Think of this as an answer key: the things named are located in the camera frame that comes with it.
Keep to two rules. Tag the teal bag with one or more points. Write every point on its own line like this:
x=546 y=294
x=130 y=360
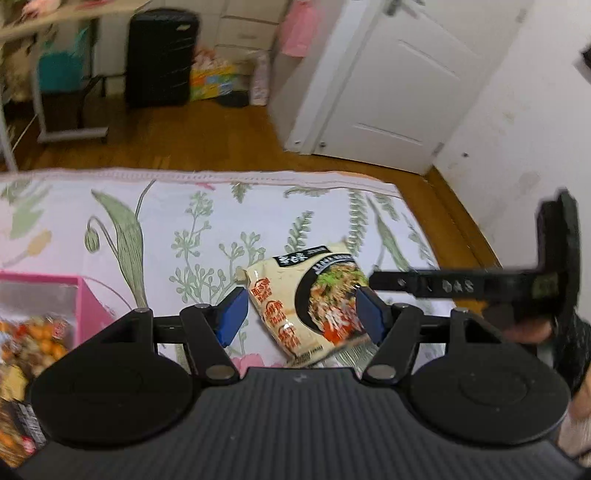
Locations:
x=60 y=64

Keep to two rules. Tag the white door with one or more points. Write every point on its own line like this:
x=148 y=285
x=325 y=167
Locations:
x=406 y=83

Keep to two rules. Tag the wooden rolling table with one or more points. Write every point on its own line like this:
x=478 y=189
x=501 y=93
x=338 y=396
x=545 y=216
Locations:
x=69 y=18

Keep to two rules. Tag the floral bedsheet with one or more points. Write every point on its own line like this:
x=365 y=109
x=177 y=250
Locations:
x=184 y=221

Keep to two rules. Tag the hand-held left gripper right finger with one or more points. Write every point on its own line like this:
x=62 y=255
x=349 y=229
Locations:
x=369 y=314

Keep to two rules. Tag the person's right hand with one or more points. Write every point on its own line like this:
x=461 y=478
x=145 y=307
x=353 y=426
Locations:
x=526 y=331

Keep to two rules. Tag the black suitcase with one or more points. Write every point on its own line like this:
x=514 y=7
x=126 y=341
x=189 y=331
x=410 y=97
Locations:
x=161 y=55

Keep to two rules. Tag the beige noodle packet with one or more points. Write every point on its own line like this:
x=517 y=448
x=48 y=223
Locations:
x=295 y=304

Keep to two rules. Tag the white drawer cabinet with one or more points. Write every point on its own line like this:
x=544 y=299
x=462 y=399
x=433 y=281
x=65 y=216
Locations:
x=249 y=23

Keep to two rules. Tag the pink hanging bag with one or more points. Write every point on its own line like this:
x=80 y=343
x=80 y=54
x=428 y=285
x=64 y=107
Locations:
x=300 y=27

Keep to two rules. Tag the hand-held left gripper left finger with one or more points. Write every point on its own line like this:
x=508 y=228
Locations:
x=231 y=314

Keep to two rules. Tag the pink storage box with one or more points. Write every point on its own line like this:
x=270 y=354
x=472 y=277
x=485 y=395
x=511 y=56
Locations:
x=90 y=304

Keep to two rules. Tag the black cracker packet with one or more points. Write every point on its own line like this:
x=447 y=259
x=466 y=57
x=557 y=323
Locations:
x=21 y=429

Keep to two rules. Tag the pink patterned bag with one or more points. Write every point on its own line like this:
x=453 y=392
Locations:
x=260 y=78

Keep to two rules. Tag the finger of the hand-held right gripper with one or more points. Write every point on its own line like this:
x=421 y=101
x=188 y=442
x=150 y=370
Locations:
x=452 y=285

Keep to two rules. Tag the clear bag of orange nuts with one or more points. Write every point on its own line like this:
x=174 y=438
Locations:
x=34 y=339

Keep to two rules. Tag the colourful yellow carton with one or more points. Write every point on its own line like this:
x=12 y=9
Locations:
x=212 y=78

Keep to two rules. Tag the dark slippers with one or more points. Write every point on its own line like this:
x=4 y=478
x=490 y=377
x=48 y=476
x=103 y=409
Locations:
x=234 y=99

